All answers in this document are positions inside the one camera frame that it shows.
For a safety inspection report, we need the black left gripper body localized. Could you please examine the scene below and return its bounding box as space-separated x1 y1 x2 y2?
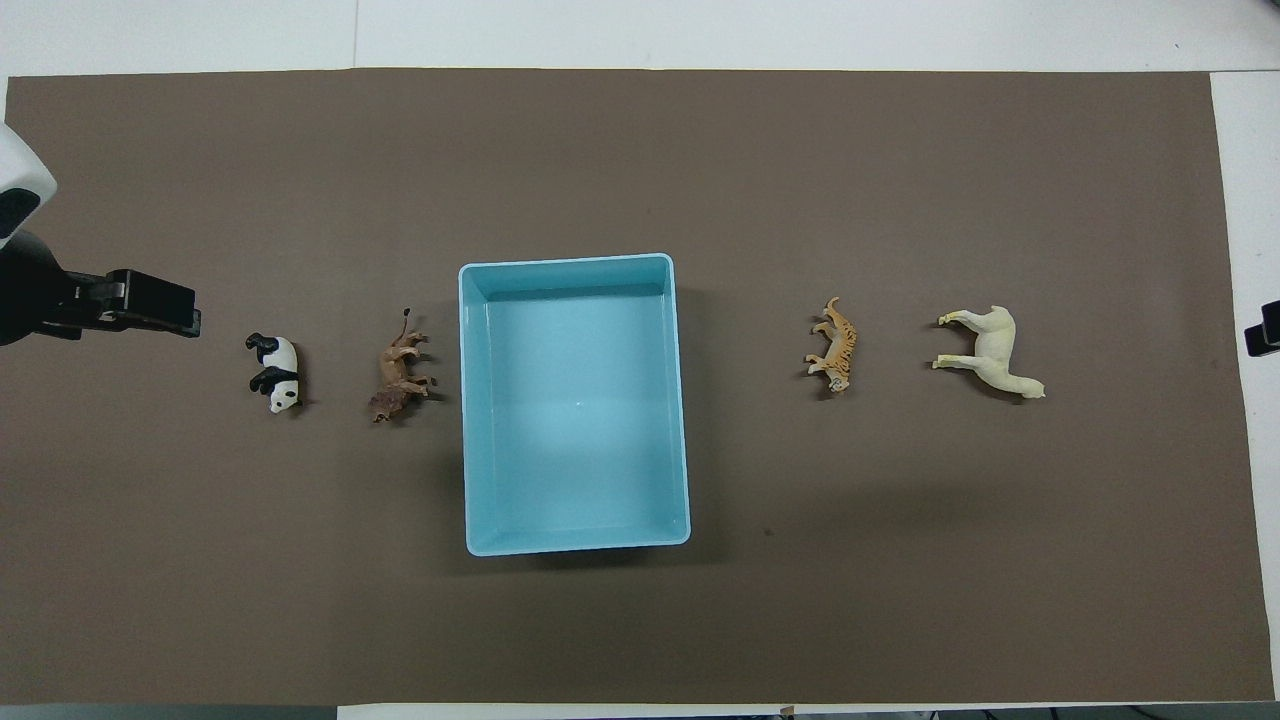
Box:
0 231 127 347

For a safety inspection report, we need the black and white panda toy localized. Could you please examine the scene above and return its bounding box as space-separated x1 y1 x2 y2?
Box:
245 332 304 415

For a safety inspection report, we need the brown lion toy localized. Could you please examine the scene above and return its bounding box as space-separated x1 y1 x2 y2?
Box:
367 307 438 424

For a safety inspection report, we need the cream white horse toy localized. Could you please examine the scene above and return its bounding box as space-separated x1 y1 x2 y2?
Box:
932 305 1047 401

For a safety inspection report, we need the orange striped tiger toy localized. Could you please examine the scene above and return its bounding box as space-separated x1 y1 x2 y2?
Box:
804 296 859 396

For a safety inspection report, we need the light blue storage box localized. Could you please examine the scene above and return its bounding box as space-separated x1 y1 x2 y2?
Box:
458 253 692 558

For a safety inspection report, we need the brown table mat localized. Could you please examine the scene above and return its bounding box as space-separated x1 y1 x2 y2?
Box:
0 68 1276 707

